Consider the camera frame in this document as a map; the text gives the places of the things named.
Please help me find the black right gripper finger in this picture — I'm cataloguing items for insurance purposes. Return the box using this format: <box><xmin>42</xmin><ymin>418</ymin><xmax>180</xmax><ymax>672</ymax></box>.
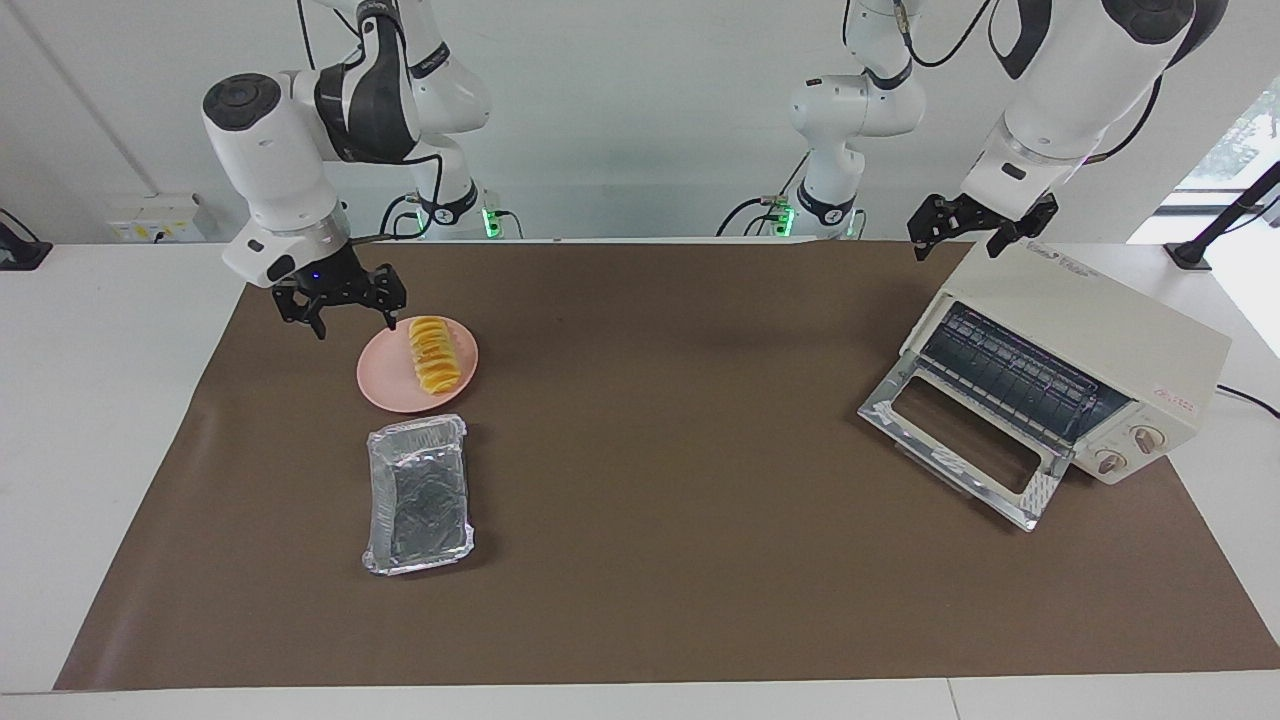
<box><xmin>272</xmin><ymin>288</ymin><xmax>329</xmax><ymax>341</ymax></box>
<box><xmin>360</xmin><ymin>264</ymin><xmax>408</xmax><ymax>333</ymax></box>

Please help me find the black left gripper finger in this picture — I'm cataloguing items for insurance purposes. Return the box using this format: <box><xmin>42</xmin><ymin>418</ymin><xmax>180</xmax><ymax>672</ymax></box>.
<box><xmin>907</xmin><ymin>195</ymin><xmax>967</xmax><ymax>264</ymax></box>
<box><xmin>985</xmin><ymin>195</ymin><xmax>1059</xmax><ymax>260</ymax></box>

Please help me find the yellow sliced bread loaf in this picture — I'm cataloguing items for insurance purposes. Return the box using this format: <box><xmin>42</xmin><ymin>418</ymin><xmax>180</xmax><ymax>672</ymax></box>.
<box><xmin>408</xmin><ymin>316</ymin><xmax>463</xmax><ymax>395</ymax></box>

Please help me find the aluminium foil tray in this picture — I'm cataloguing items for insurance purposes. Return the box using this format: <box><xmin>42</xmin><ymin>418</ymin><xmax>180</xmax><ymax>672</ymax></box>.
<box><xmin>362</xmin><ymin>414</ymin><xmax>477</xmax><ymax>578</ymax></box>

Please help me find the cream toaster oven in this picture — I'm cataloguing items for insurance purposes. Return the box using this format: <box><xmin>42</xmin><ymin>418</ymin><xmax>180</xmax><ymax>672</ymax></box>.
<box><xmin>900</xmin><ymin>222</ymin><xmax>1233</xmax><ymax>487</ymax></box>

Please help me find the silver glass oven door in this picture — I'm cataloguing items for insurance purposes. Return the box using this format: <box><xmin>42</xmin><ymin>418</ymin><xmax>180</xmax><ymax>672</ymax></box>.
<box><xmin>857</xmin><ymin>352</ymin><xmax>1071</xmax><ymax>533</ymax></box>

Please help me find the pink round plate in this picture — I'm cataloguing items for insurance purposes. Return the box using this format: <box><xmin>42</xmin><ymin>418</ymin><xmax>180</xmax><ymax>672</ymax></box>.
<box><xmin>356</xmin><ymin>316</ymin><xmax>479</xmax><ymax>414</ymax></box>

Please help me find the bright window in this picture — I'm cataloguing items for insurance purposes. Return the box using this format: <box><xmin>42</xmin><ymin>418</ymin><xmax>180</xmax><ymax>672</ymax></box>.
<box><xmin>1175</xmin><ymin>75</ymin><xmax>1280</xmax><ymax>196</ymax></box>

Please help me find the black table clamp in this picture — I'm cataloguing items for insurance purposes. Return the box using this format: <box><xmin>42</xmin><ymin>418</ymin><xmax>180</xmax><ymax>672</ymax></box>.
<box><xmin>0</xmin><ymin>208</ymin><xmax>53</xmax><ymax>271</ymax></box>

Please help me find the brown table mat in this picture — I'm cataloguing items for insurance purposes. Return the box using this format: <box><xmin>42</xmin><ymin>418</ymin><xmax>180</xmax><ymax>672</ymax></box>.
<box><xmin>52</xmin><ymin>240</ymin><xmax>1280</xmax><ymax>693</ymax></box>

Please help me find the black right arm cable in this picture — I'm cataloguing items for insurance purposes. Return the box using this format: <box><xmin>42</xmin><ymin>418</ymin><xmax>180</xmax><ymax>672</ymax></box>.
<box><xmin>345</xmin><ymin>150</ymin><xmax>446</xmax><ymax>246</ymax></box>

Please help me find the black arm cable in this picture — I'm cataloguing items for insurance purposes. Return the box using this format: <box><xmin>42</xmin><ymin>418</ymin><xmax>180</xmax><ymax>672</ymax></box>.
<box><xmin>345</xmin><ymin>150</ymin><xmax>446</xmax><ymax>246</ymax></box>
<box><xmin>1085</xmin><ymin>75</ymin><xmax>1166</xmax><ymax>163</ymax></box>

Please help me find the black right base cable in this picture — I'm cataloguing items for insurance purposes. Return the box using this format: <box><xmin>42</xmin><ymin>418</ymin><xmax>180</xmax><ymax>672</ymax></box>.
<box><xmin>378</xmin><ymin>193</ymin><xmax>419</xmax><ymax>241</ymax></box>

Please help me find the black base cable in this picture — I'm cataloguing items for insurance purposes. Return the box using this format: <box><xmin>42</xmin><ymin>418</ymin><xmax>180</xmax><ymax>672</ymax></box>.
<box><xmin>378</xmin><ymin>193</ymin><xmax>419</xmax><ymax>241</ymax></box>
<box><xmin>715</xmin><ymin>150</ymin><xmax>813</xmax><ymax>239</ymax></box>

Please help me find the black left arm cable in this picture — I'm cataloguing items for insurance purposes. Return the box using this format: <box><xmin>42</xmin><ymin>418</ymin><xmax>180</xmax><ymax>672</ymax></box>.
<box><xmin>1085</xmin><ymin>75</ymin><xmax>1166</xmax><ymax>163</ymax></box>

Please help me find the wire oven rack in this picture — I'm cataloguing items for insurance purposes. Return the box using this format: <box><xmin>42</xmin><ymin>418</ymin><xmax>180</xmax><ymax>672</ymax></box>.
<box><xmin>918</xmin><ymin>303</ymin><xmax>1133</xmax><ymax>448</ymax></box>

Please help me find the black camera stand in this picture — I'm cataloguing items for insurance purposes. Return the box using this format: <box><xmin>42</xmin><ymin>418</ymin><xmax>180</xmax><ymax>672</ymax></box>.
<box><xmin>1165</xmin><ymin>160</ymin><xmax>1280</xmax><ymax>271</ymax></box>

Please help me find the white wall outlet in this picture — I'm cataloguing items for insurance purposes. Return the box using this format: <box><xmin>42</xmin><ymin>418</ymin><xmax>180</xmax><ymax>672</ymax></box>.
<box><xmin>105</xmin><ymin>195</ymin><xmax>206</xmax><ymax>244</ymax></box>

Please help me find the black left base cable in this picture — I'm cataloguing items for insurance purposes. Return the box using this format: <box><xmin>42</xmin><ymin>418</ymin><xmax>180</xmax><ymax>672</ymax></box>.
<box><xmin>715</xmin><ymin>150</ymin><xmax>813</xmax><ymax>239</ymax></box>

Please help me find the black oven power cable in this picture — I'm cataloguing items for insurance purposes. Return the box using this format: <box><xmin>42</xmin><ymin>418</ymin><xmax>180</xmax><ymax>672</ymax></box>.
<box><xmin>1215</xmin><ymin>383</ymin><xmax>1280</xmax><ymax>421</ymax></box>

